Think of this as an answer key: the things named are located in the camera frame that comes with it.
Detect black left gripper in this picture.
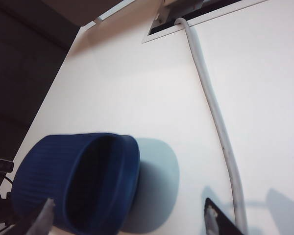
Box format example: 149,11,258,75
0,158,18,235

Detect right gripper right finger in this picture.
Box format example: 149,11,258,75
204,197,246,235

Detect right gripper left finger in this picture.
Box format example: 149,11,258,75
26,198,56,235

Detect blue rubber slide slipper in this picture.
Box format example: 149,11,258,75
11,132,141,235

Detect brown desk partition panel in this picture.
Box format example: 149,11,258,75
40,0,135,26

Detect white power cable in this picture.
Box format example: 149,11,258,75
175,17,248,235

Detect beige cable tray box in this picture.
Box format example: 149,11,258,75
156,0,211,24

